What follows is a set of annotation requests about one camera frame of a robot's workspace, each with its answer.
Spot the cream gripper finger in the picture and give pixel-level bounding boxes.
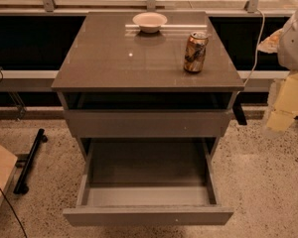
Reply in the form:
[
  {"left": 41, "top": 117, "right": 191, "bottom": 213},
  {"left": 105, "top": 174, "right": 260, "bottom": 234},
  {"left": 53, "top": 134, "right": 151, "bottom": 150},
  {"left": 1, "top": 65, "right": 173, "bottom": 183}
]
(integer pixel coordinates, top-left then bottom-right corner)
[{"left": 266, "top": 72, "right": 298, "bottom": 132}]

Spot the orange soda can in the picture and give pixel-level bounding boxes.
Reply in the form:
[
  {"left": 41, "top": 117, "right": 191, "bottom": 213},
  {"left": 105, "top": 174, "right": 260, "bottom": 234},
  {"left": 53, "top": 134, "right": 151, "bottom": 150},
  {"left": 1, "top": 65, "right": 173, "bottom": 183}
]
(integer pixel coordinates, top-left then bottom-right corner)
[{"left": 184, "top": 32, "right": 209, "bottom": 73}]

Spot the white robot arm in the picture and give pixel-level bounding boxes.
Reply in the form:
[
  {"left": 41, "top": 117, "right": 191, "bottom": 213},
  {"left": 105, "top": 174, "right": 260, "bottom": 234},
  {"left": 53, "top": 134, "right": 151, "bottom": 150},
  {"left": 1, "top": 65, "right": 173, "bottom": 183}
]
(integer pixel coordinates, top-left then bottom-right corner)
[{"left": 258, "top": 9, "right": 298, "bottom": 133}]

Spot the closed grey upper drawer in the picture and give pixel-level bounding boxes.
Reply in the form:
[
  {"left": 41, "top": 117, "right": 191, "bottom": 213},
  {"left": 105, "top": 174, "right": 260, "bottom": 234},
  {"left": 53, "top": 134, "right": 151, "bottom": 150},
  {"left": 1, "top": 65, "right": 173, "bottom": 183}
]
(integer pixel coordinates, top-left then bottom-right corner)
[{"left": 64, "top": 110, "right": 232, "bottom": 138}]

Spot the grey drawer cabinet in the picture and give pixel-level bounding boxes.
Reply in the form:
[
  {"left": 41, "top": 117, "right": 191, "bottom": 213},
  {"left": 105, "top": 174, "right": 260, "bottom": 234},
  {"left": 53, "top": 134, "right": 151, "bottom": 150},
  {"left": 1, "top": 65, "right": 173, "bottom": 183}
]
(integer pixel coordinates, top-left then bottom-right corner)
[{"left": 51, "top": 11, "right": 245, "bottom": 227}]

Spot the open grey lower drawer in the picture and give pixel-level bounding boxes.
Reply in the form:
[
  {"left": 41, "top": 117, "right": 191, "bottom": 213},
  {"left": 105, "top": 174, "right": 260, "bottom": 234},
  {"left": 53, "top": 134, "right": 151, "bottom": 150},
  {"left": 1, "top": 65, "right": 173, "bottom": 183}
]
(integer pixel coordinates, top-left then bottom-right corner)
[{"left": 63, "top": 138, "right": 235, "bottom": 227}]

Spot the white bowl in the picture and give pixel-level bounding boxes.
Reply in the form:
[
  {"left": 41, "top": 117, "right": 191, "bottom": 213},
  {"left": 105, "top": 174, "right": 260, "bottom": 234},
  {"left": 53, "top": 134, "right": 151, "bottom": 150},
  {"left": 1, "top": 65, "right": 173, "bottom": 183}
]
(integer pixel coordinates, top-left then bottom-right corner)
[{"left": 132, "top": 12, "right": 167, "bottom": 34}]

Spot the black bar on floor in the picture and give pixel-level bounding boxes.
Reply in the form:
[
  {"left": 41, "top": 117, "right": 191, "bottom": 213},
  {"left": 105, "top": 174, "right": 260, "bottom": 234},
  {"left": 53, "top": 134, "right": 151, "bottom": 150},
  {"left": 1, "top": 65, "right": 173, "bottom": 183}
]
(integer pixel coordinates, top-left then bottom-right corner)
[{"left": 13, "top": 128, "right": 48, "bottom": 194}]

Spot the white cable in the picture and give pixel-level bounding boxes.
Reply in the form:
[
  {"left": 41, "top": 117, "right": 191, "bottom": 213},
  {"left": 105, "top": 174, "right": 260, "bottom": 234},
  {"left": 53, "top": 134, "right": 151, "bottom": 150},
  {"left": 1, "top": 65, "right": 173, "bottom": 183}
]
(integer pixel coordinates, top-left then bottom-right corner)
[{"left": 242, "top": 9, "right": 266, "bottom": 86}]

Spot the black cable on floor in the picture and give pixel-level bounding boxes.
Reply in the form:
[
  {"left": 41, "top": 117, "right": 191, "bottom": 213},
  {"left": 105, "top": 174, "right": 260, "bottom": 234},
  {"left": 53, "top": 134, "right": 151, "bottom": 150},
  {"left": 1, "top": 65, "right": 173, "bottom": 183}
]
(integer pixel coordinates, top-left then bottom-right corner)
[{"left": 0, "top": 167, "right": 29, "bottom": 238}]

